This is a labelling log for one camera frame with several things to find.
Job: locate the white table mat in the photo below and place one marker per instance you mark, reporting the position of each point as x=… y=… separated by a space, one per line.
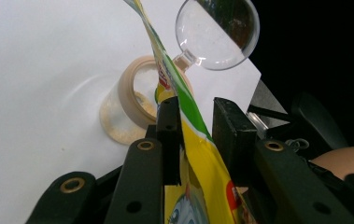
x=40 y=62

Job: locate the clear jar with beige rim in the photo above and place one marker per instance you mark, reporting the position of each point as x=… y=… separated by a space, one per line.
x=124 y=93

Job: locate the yellow green spouted pouch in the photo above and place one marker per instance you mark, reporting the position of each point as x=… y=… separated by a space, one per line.
x=202 y=161

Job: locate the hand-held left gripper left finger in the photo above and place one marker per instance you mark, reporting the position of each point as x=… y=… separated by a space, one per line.
x=143 y=180

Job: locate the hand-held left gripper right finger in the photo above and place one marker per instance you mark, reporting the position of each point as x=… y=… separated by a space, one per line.
x=277 y=180

